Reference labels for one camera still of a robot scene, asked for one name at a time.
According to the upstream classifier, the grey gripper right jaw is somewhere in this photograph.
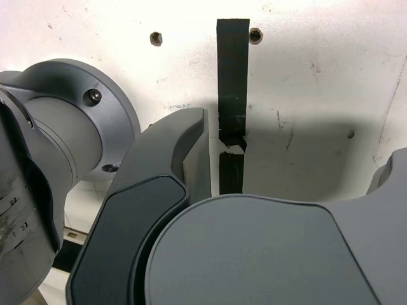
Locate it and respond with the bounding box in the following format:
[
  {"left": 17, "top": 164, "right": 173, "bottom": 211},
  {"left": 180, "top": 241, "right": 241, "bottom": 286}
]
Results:
[{"left": 142, "top": 148, "right": 407, "bottom": 305}]

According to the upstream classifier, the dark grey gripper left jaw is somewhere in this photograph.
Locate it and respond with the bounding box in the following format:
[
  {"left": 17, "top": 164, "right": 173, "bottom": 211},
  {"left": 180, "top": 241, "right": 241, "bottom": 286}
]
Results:
[{"left": 65, "top": 107, "right": 212, "bottom": 305}]

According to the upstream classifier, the black tape strip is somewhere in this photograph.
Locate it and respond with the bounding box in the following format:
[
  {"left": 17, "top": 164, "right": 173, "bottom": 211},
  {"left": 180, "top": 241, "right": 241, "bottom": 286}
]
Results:
[{"left": 216, "top": 18, "right": 251, "bottom": 196}]

